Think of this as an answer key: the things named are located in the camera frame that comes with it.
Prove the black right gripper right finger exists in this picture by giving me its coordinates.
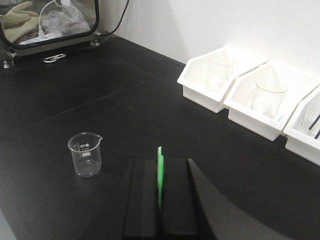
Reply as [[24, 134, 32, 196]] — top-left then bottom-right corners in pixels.
[[161, 158, 198, 237]]

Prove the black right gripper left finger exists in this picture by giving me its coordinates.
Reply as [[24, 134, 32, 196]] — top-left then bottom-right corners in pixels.
[[123, 160, 158, 238]]

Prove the green plastic spoon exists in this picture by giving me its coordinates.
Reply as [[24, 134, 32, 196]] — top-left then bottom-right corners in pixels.
[[157, 146, 165, 210]]

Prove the beaker holding red spoon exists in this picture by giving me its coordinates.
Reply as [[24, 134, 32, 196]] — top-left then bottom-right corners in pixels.
[[68, 132, 103, 178]]

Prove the white left storage bin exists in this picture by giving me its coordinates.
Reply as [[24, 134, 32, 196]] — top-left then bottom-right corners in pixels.
[[177, 46, 267, 113]]

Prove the white storage bin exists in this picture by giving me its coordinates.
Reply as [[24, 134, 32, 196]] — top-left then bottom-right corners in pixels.
[[177, 46, 267, 113], [224, 61, 320, 141], [284, 87, 320, 165]]

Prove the white right storage bin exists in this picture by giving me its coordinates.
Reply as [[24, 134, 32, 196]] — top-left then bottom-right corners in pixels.
[[284, 87, 320, 165]]

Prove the white middle storage bin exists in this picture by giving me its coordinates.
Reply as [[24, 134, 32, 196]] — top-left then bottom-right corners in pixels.
[[224, 61, 320, 141]]

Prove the glass beaker in middle bin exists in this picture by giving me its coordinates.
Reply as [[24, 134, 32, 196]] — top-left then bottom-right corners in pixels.
[[250, 79, 287, 119]]

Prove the glass beaker in bin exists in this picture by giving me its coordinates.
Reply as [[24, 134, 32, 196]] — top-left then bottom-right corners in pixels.
[[205, 56, 234, 93], [250, 79, 287, 119]]

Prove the glass beaker in left bin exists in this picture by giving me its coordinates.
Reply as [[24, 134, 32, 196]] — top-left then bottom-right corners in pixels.
[[205, 56, 234, 93]]

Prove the clear plastic bag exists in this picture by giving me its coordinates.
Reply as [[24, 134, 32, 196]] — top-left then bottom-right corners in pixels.
[[38, 3, 91, 38]]

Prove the black framed glove box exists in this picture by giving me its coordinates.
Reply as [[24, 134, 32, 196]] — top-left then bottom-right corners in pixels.
[[0, 0, 110, 68]]

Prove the beige rubber glove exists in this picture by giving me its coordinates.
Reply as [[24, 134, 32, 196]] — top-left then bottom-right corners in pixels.
[[0, 1, 40, 43]]

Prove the black wire tripod stand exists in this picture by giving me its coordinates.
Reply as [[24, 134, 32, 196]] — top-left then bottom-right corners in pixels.
[[308, 115, 320, 140]]

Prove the black power cable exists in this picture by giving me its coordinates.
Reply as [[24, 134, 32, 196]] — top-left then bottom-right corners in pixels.
[[98, 0, 130, 37]]

